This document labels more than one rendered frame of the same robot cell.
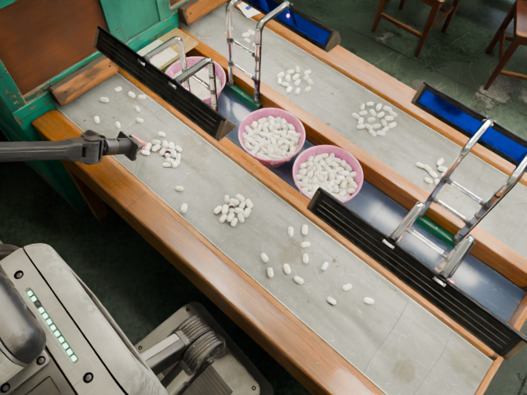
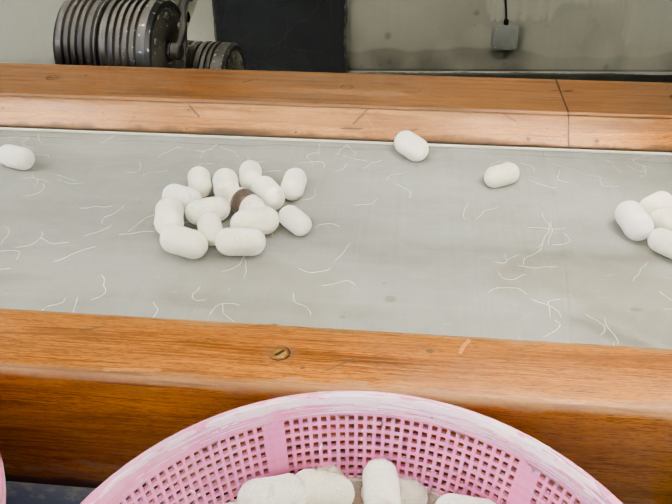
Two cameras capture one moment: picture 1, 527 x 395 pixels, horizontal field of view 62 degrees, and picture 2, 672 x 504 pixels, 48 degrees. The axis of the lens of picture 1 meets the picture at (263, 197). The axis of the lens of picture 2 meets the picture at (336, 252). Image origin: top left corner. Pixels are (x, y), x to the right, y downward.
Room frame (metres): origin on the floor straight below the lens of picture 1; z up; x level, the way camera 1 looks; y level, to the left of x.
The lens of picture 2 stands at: (1.25, -0.10, 1.04)
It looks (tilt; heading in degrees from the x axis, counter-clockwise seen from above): 33 degrees down; 148
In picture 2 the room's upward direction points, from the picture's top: straight up
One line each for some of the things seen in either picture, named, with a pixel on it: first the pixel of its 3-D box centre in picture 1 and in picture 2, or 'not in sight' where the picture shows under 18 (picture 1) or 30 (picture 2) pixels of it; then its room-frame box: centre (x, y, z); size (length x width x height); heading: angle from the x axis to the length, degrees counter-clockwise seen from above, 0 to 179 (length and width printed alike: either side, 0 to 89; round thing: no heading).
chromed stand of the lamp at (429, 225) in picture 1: (469, 186); not in sight; (0.84, -0.69, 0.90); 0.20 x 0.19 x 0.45; 52
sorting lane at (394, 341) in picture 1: (244, 218); (177, 228); (0.75, 0.06, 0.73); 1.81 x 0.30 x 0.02; 52
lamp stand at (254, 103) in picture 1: (256, 50); not in sight; (1.44, 0.07, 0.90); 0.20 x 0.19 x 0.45; 52
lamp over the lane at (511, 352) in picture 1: (409, 262); not in sight; (0.47, -0.39, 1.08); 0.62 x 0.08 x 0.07; 52
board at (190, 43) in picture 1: (160, 53); not in sight; (1.53, 0.50, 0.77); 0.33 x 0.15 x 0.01; 142
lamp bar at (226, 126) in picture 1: (159, 77); not in sight; (1.07, 0.37, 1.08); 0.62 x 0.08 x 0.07; 52
